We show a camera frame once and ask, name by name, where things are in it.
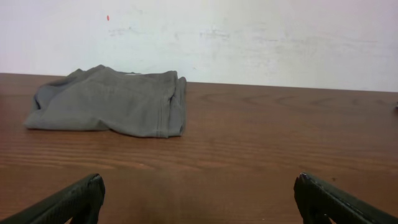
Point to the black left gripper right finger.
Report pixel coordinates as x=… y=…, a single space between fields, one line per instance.
x=320 y=202

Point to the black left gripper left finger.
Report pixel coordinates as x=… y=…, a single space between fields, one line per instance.
x=79 y=203

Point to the folded grey shorts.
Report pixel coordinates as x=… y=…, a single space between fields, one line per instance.
x=141 y=105

